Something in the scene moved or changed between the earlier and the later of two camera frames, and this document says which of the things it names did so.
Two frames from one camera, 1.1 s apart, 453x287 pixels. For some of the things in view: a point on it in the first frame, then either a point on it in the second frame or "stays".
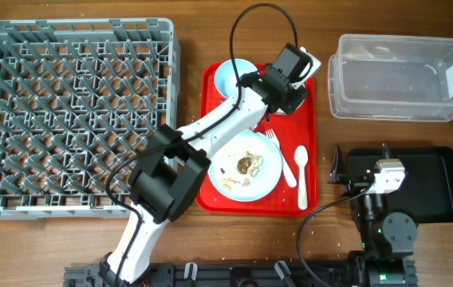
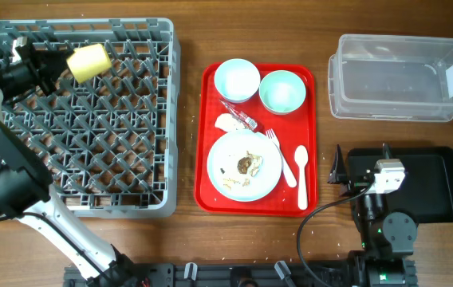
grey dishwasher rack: (57, 104) stays
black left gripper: (293, 104) -> (31, 58)
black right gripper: (338, 174) stays
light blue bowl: (225, 77) stays
